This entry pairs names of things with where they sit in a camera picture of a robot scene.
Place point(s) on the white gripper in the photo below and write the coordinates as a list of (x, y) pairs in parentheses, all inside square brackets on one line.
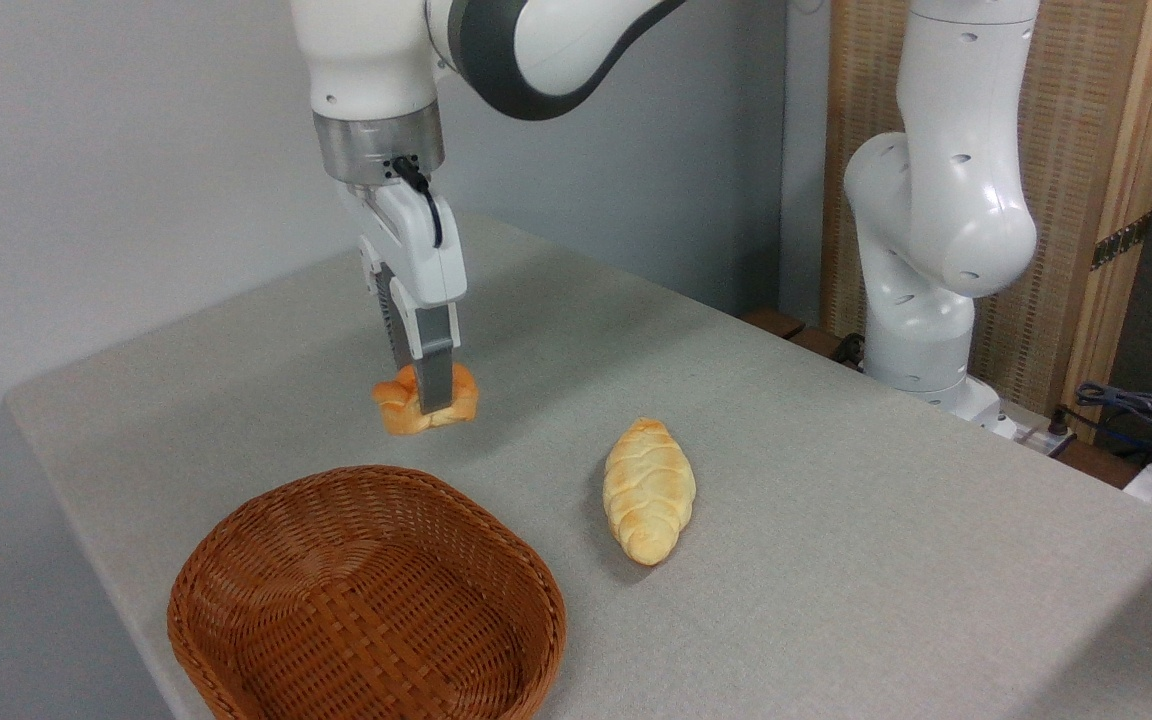
[(421, 255)]

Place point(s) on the round orange bread roll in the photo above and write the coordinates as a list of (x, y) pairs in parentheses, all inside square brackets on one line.
[(398, 405)]

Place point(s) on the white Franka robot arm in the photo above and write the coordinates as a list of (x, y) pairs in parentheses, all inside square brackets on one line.
[(946, 200)]

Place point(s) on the brown wicker basket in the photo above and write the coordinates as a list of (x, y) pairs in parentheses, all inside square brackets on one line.
[(366, 600)]

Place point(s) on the long braided pale bread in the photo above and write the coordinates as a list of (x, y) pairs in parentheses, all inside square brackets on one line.
[(648, 490)]

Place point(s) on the brown wooden block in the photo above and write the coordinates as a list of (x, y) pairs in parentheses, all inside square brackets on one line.
[(774, 322)]

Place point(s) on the wooden folding screen woven panel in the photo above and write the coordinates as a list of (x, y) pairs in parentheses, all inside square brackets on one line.
[(1086, 120)]

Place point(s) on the metal screen hinge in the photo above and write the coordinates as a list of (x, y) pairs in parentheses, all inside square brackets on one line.
[(1121, 242)]

